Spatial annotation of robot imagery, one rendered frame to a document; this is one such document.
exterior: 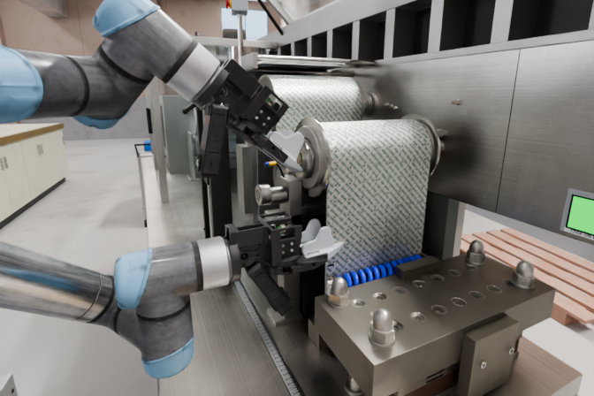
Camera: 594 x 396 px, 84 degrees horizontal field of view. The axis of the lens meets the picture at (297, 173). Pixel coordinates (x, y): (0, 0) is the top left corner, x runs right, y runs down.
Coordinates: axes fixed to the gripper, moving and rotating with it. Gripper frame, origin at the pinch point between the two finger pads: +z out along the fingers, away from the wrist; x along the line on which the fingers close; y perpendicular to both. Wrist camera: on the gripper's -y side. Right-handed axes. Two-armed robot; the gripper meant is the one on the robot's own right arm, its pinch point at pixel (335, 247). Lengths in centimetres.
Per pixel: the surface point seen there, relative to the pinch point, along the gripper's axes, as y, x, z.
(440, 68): 32.8, 7.1, 30.0
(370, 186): 10.9, -0.2, 7.1
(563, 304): -98, 44, 194
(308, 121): 22.5, 6.2, -2.7
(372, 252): -2.8, -0.3, 8.3
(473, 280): -6.1, -12.0, 22.4
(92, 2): 290, 1146, -126
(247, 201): -14, 74, 5
